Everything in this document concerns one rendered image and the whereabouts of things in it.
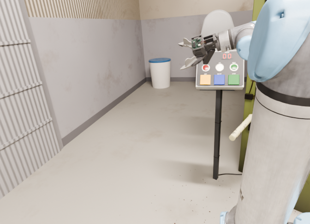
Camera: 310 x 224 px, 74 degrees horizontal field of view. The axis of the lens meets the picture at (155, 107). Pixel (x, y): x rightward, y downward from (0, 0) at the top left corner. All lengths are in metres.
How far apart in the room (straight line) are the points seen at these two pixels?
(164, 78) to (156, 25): 1.40
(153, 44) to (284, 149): 5.34
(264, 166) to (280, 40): 0.23
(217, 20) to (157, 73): 1.72
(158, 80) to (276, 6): 4.76
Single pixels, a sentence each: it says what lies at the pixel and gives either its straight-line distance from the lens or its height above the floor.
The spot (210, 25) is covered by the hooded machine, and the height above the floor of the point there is 1.35.
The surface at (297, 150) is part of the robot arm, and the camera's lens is 0.39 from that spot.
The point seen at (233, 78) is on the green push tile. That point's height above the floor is 1.02.
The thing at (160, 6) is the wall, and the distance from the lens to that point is 5.57.
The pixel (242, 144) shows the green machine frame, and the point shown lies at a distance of 2.13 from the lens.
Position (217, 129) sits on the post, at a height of 0.54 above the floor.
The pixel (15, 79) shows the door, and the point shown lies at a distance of 2.48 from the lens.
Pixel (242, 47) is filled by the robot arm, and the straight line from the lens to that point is 0.86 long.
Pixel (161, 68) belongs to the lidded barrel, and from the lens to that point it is 4.92.
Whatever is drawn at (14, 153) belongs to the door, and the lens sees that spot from 2.53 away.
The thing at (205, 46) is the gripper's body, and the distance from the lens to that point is 1.00.
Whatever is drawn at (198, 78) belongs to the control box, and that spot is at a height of 1.02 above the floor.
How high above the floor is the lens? 1.40
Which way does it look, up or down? 21 degrees down
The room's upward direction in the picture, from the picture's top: 4 degrees counter-clockwise
